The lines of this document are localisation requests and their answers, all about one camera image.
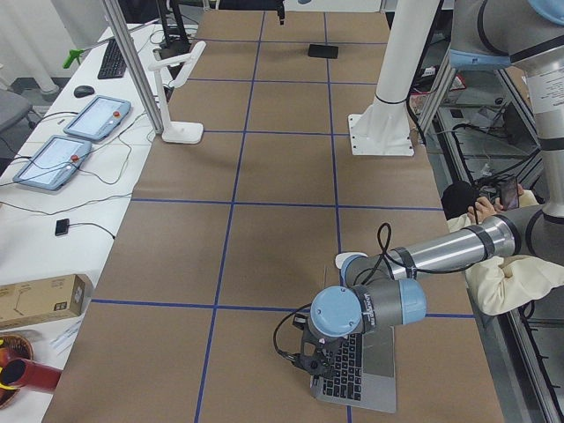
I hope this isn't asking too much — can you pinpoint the black mouse pad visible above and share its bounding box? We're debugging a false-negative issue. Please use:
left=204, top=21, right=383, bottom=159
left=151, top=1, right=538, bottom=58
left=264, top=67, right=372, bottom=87
left=308, top=43, right=338, bottom=59

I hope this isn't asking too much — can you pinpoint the cardboard box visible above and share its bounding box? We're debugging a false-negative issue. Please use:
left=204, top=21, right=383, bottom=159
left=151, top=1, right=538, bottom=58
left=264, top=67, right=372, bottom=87
left=1, top=274, right=93, bottom=330

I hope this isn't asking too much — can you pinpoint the black desk mouse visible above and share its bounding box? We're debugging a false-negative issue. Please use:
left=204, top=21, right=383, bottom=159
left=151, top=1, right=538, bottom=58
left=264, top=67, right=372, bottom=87
left=73, top=85, right=95, bottom=99

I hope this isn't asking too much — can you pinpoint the blue teach pendant near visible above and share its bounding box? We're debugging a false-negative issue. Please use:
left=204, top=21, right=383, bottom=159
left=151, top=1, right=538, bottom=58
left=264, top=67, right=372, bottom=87
left=12, top=136, right=93, bottom=191

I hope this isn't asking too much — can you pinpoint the black keyboard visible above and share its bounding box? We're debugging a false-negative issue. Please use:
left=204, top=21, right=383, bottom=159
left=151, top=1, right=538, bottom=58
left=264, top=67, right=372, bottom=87
left=97, top=39, right=127, bottom=79

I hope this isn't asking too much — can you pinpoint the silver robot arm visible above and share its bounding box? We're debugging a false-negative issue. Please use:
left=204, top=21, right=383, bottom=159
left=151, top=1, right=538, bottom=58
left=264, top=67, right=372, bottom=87
left=291, top=1, right=563, bottom=375

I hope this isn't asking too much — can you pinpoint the silver laptop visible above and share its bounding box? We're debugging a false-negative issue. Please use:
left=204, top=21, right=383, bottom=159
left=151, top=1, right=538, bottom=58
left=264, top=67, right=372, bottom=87
left=310, top=327, right=397, bottom=413

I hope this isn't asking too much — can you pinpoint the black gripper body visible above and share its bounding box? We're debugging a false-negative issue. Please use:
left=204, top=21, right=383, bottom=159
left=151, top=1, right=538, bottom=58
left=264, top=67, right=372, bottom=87
left=293, top=330, right=335, bottom=375

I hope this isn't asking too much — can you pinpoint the blue teach pendant far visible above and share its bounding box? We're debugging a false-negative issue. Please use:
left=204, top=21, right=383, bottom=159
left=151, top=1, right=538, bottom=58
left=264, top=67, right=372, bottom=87
left=63, top=95, right=131, bottom=142

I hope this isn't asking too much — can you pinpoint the person in cream sweater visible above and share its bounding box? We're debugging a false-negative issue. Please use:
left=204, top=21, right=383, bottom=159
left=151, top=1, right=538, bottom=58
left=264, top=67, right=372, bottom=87
left=441, top=181, right=563, bottom=315

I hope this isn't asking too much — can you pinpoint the red bottle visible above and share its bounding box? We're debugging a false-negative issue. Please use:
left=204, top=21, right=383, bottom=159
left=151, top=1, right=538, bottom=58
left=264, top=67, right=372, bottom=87
left=1, top=358, right=63, bottom=393

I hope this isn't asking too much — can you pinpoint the blue teach pendant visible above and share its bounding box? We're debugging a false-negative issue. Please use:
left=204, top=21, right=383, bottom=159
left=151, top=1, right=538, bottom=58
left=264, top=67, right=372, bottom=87
left=12, top=136, right=93, bottom=191
left=63, top=95, right=131, bottom=142

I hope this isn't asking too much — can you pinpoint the aluminium frame post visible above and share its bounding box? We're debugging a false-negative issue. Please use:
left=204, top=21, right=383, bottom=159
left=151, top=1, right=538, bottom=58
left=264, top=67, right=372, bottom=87
left=100, top=0, right=164, bottom=135

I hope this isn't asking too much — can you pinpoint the smartphone in hand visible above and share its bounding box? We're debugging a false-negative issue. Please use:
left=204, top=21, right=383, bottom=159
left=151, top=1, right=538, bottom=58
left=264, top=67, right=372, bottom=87
left=500, top=177, right=519, bottom=211

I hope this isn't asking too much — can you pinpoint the small black puck device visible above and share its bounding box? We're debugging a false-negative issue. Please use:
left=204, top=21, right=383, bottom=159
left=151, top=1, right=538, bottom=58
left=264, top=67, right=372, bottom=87
left=55, top=219, right=71, bottom=236

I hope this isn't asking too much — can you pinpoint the white camera pole base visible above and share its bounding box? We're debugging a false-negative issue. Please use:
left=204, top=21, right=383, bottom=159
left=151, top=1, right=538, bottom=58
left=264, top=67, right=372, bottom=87
left=348, top=0, right=441, bottom=157

